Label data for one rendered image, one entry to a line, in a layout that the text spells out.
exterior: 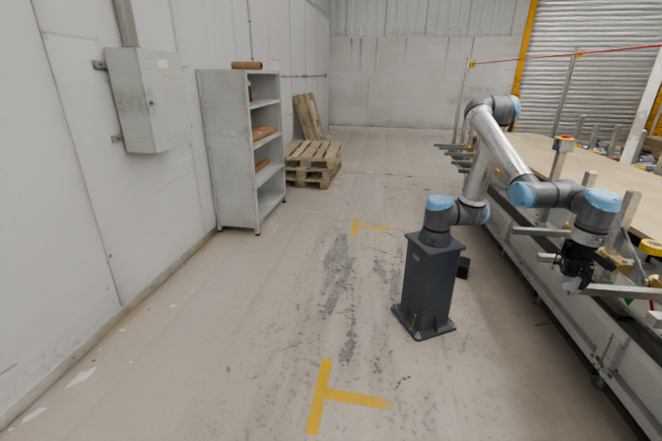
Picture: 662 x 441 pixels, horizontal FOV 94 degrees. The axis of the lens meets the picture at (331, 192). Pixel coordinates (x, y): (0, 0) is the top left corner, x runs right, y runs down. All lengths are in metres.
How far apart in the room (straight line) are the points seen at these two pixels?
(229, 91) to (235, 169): 0.70
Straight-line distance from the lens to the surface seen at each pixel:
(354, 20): 9.10
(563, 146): 2.04
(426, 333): 2.19
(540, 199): 1.23
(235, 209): 3.16
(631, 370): 2.17
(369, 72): 8.94
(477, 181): 1.80
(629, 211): 1.69
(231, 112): 2.90
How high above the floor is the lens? 1.52
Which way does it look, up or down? 21 degrees down
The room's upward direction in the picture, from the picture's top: 1 degrees clockwise
